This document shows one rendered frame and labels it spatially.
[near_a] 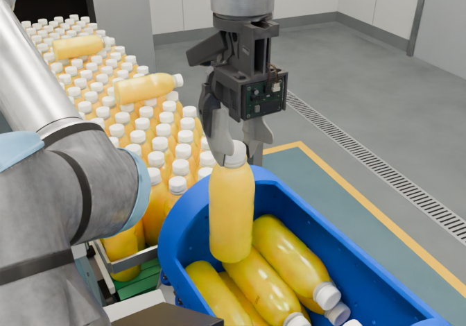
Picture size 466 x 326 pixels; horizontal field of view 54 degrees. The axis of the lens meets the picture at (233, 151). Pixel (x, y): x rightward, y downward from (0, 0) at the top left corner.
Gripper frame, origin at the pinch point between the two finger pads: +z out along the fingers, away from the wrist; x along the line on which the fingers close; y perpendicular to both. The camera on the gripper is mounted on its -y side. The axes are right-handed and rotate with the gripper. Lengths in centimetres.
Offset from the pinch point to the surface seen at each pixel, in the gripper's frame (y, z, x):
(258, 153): -54, 41, 41
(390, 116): -173, 130, 249
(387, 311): 18.1, 26.3, 18.6
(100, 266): -34, 44, -16
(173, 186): -28.4, 23.8, 1.5
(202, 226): -10.9, 21.8, -0.1
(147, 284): -24, 45, -8
